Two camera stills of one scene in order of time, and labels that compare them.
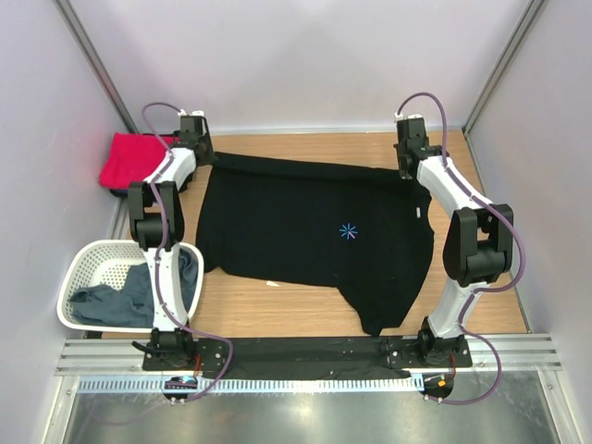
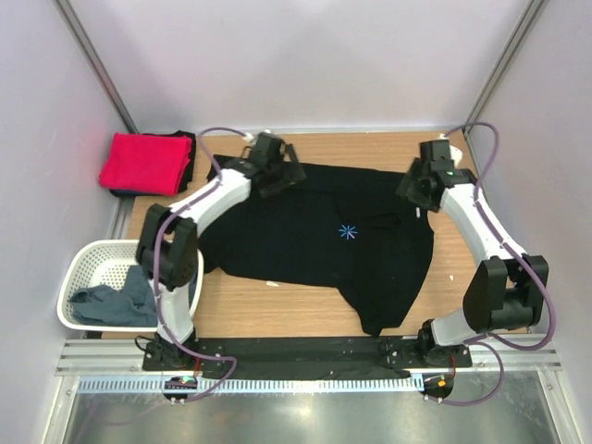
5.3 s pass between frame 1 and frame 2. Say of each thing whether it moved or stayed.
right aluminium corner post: stayed
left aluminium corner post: stayed
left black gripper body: moved
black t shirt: stayed
